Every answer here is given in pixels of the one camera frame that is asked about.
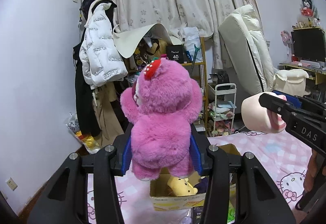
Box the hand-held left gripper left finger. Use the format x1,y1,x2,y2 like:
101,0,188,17
27,129,133,224

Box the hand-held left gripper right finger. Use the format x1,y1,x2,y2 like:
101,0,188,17
189,125,297,224

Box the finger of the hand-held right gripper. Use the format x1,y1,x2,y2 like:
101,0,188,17
271,90,315,110
258,93,306,124

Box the beige and pink plush toy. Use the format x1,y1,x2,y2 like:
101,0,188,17
241,92,290,134

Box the pink plush bear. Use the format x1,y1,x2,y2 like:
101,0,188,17
120,57,203,182

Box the person's right hand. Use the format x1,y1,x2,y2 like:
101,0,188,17
303,151,322,191

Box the cream armchair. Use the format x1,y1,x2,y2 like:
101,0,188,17
274,69,309,96

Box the purple plush toy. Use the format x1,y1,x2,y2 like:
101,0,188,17
195,177,210,194

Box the yellow desk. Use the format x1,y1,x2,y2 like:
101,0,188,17
278,61,326,85

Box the yellow plush toy pile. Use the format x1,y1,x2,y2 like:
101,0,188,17
76,130,101,155

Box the pink printed bed sheet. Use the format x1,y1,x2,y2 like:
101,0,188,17
87,131,314,224

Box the white rolling cart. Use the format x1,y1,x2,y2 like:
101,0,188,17
207,83,238,138

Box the black computer monitor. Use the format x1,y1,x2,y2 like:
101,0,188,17
290,28,326,63

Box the beige hanging trousers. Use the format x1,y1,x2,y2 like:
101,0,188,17
91,81,126,148

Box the pink desk fan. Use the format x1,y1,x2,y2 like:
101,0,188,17
280,30,294,62

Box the black packet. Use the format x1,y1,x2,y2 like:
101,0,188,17
192,206,205,224

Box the green packet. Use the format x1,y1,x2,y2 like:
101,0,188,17
227,201,236,220

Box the white patterned bag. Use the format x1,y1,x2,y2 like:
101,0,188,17
65,112,81,136

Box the white folded mattress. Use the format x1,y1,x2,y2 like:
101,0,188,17
218,5,276,95

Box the black hanging coat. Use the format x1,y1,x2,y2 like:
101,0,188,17
73,0,118,138

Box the cluttered wooden shelf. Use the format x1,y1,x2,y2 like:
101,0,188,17
127,37,208,133

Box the black plush doll bouquet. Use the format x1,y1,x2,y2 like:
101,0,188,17
301,0,319,21

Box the black cardboard box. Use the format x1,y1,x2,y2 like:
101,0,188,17
166,45,184,64

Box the white plastic bag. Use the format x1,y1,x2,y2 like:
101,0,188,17
183,26,201,63

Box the black printed tote bag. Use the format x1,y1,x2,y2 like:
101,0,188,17
134,38,161,67

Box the white puffer jacket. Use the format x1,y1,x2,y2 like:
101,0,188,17
78,0,129,86

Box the cream curved mat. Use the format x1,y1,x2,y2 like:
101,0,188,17
112,23,185,60

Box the wall socket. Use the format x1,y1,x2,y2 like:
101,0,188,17
6,177,18,191

